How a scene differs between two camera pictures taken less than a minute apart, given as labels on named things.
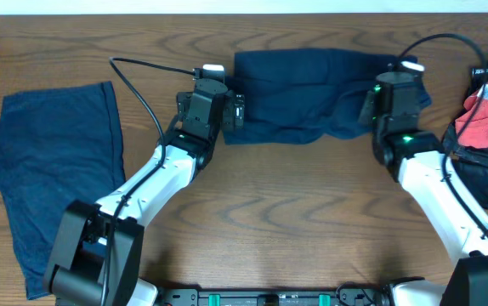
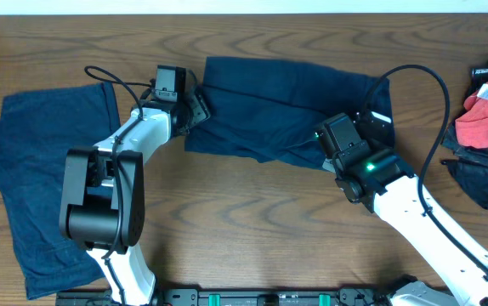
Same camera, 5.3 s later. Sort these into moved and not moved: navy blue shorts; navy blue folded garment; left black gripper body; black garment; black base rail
Moved: left black gripper body; navy blue shorts
Not moved: navy blue folded garment; black garment; black base rail
